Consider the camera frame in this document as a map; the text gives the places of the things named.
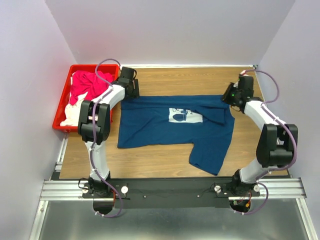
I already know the aluminium frame rail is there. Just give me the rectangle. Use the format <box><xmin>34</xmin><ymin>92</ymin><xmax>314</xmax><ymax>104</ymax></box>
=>
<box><xmin>28</xmin><ymin>131</ymin><xmax>85</xmax><ymax>240</ymax></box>

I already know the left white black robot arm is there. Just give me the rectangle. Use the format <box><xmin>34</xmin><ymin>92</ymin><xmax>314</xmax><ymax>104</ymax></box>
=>
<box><xmin>77</xmin><ymin>66</ymin><xmax>140</xmax><ymax>198</ymax></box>

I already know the red plastic bin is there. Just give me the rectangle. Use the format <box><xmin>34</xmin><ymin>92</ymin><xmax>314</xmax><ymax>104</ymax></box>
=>
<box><xmin>52</xmin><ymin>64</ymin><xmax>120</xmax><ymax>133</ymax></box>

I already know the magenta t shirt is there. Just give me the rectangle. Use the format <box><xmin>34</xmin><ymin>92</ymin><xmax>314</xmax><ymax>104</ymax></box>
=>
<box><xmin>69</xmin><ymin>70</ymin><xmax>110</xmax><ymax>106</ymax></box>

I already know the white t shirt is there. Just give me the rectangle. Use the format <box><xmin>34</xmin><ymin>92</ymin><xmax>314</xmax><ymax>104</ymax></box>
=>
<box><xmin>60</xmin><ymin>92</ymin><xmax>88</xmax><ymax>127</ymax></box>

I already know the blue printed t shirt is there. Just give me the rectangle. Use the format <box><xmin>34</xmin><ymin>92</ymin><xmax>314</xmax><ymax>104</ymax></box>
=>
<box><xmin>117</xmin><ymin>95</ymin><xmax>235</xmax><ymax>176</ymax></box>

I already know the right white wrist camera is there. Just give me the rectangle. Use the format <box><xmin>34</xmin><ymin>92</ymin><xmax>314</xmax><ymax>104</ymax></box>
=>
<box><xmin>238</xmin><ymin>70</ymin><xmax>251</xmax><ymax>82</ymax></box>

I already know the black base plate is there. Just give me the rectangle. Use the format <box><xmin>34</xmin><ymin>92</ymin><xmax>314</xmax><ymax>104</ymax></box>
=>
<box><xmin>78</xmin><ymin>177</ymin><xmax>260</xmax><ymax>212</ymax></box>

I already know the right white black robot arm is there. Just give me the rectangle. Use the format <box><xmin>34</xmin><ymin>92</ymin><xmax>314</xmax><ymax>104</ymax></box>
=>
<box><xmin>221</xmin><ymin>70</ymin><xmax>298</xmax><ymax>196</ymax></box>

